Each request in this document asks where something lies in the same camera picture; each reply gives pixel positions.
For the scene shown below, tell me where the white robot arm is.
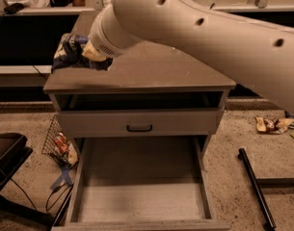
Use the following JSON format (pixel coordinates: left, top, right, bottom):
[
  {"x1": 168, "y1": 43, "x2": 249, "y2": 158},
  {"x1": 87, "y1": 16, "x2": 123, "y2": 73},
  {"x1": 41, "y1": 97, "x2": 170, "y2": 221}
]
[{"x1": 89, "y1": 0, "x2": 294, "y2": 115}]

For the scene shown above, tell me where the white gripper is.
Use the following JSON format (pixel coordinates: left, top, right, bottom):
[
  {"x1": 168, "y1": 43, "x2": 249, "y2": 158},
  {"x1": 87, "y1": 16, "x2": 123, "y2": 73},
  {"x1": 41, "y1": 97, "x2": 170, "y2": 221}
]
[{"x1": 82, "y1": 5, "x2": 141, "y2": 62}]

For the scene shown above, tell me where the blue chip bag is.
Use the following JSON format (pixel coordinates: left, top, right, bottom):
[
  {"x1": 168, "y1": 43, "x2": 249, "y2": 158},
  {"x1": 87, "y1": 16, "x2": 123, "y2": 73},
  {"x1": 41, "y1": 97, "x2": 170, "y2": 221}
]
[{"x1": 51, "y1": 34, "x2": 113, "y2": 71}]

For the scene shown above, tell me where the wire mesh basket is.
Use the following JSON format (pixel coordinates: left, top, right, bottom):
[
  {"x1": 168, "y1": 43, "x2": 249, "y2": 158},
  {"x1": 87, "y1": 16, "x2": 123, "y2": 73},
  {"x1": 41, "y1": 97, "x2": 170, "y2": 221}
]
[{"x1": 41, "y1": 117, "x2": 72, "y2": 167}]

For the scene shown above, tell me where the black cable on floor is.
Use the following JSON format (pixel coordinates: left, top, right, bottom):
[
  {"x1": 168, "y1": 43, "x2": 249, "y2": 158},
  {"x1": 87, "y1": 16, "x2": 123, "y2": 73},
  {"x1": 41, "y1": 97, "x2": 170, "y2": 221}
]
[{"x1": 11, "y1": 176, "x2": 73, "y2": 215}]

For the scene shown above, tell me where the red soda can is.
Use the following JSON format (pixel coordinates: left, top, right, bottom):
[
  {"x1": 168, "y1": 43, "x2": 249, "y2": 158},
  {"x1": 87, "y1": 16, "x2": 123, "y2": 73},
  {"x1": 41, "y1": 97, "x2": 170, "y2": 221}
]
[{"x1": 54, "y1": 133, "x2": 68, "y2": 154}]

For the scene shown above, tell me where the closed drawer with black handle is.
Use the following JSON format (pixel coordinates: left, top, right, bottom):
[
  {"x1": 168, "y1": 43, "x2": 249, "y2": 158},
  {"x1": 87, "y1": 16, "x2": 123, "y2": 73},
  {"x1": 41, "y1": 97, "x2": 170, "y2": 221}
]
[{"x1": 56, "y1": 108, "x2": 224, "y2": 139}]

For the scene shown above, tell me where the black chair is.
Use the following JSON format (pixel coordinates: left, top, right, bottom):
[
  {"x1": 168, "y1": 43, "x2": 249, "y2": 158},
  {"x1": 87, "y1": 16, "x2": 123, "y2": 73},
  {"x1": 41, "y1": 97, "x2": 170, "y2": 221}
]
[{"x1": 0, "y1": 121, "x2": 54, "y2": 226}]

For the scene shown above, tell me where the open grey drawer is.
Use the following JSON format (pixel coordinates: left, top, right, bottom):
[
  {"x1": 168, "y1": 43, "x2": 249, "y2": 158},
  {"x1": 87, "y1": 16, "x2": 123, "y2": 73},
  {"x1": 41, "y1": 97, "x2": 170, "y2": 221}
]
[{"x1": 52, "y1": 137, "x2": 230, "y2": 231}]

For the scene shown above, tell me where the black metal stand leg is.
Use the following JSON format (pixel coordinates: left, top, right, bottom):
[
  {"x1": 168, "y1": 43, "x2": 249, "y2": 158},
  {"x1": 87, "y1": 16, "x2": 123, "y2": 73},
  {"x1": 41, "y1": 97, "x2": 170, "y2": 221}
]
[{"x1": 238, "y1": 148, "x2": 294, "y2": 231}]

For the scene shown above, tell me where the blue tape cross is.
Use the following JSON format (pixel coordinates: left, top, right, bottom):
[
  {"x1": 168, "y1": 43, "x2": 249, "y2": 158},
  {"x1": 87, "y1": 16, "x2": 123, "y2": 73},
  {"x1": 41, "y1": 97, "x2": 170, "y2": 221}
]
[{"x1": 50, "y1": 167, "x2": 72, "y2": 191}]

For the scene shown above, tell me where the grey drawer cabinet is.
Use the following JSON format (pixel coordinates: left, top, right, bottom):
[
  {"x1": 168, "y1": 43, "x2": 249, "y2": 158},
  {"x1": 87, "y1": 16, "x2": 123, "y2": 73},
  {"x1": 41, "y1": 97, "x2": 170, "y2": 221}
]
[{"x1": 42, "y1": 8, "x2": 237, "y2": 157}]

